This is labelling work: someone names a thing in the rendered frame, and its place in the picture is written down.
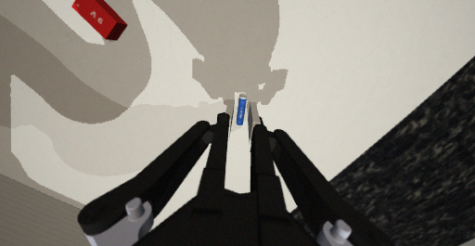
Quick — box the red nine-volt battery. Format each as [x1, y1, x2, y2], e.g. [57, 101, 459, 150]
[72, 0, 128, 41]

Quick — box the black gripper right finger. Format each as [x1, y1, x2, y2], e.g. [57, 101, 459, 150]
[248, 102, 394, 246]

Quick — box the blue battery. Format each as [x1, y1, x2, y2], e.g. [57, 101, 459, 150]
[237, 96, 247, 125]

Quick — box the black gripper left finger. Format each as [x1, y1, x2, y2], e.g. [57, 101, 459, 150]
[78, 99, 235, 246]

